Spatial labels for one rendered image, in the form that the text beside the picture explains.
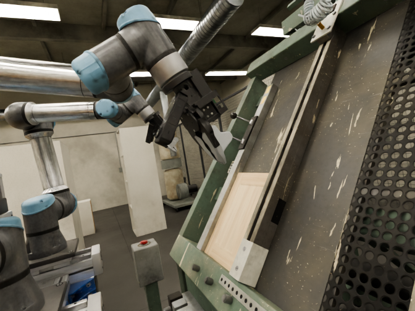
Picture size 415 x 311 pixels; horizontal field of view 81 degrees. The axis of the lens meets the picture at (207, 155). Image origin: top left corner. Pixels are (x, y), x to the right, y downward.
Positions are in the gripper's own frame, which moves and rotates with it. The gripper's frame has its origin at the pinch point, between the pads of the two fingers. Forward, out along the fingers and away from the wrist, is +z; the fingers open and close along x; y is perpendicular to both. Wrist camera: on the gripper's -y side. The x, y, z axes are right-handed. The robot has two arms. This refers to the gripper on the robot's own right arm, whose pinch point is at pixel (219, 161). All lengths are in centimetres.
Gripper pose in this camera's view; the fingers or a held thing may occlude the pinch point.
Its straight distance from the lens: 55.1
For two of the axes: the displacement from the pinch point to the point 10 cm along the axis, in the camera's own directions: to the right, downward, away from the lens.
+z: 5.6, 8.1, 2.0
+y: 7.2, -5.9, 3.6
